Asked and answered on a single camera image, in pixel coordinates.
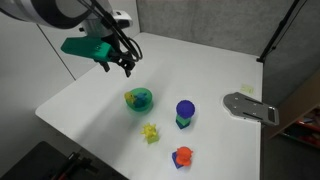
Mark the pale yellow sticky note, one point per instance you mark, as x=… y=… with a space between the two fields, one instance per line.
x=247 y=88

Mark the yellow spiky toy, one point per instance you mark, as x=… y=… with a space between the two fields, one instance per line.
x=149 y=129

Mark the black tripod stand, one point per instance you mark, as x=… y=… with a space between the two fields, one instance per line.
x=278 y=28

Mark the green toy block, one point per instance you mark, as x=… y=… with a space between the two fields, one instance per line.
x=183 y=119

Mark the black case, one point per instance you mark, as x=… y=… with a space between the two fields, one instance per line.
x=30 y=163

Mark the wooden shelf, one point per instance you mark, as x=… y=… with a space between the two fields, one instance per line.
x=300 y=100

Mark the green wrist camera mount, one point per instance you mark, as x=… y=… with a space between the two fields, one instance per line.
x=87 y=47

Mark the blue rubber animal toy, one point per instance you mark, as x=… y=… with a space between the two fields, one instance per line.
x=140 y=99

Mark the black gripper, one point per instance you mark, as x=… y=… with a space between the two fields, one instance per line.
x=119 y=50

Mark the red black hand tool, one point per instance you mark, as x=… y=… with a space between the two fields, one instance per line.
x=71 y=164

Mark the yellow-green toy block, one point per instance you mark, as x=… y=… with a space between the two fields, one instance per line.
x=153 y=138

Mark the grey metal mounting plate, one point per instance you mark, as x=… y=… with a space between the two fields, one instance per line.
x=248 y=108

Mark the blue flat toy block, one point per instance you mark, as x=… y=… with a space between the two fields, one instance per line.
x=175 y=160

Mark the orange rubber toy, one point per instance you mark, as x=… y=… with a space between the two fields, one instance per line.
x=183 y=155

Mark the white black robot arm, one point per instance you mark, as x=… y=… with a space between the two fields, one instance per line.
x=50 y=11

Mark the green translucent bowl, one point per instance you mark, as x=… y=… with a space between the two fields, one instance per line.
x=144 y=105

